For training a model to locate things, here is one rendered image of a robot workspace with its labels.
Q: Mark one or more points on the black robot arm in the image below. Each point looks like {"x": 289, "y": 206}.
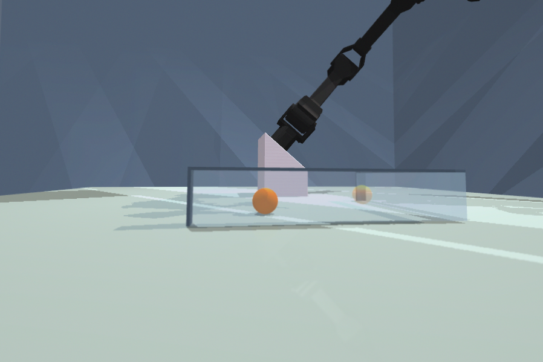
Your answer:
{"x": 306, "y": 111}

